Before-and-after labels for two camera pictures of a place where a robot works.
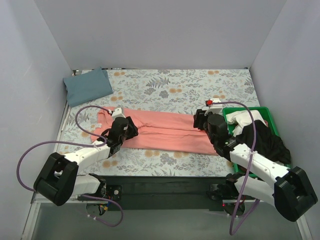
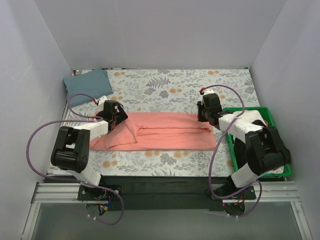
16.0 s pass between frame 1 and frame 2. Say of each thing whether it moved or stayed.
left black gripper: moved
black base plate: stayed
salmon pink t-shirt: stayed
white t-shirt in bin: stayed
